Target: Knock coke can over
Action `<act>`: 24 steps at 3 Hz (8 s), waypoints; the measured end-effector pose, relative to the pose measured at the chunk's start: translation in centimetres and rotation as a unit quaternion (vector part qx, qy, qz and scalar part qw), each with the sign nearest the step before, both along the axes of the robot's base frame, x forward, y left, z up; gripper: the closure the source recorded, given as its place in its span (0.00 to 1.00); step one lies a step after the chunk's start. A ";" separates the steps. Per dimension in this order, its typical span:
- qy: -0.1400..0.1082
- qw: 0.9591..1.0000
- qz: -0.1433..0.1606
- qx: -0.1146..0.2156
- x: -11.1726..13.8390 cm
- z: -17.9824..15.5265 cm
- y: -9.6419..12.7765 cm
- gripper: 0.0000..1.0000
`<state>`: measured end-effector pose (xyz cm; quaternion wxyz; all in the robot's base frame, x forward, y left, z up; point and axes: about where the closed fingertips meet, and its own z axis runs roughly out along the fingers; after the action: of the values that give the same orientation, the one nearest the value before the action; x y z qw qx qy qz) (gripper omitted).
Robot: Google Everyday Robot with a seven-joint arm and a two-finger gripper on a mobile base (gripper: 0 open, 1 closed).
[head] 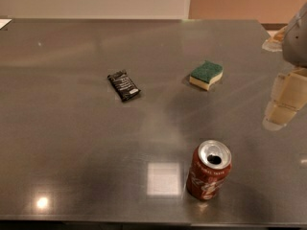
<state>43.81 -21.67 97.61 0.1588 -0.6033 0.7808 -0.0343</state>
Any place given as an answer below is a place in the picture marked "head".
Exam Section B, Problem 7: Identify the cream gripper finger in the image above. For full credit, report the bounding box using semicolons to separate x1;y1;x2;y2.
262;27;286;52
263;67;307;131

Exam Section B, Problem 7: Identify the red coke can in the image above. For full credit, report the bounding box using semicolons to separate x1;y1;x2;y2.
186;140;232;200

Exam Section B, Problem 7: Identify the green and yellow sponge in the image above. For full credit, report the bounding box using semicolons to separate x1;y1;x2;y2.
189;60;224;91

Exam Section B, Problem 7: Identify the black snack bar wrapper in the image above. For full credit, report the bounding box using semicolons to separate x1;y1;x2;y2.
107;70;141;102

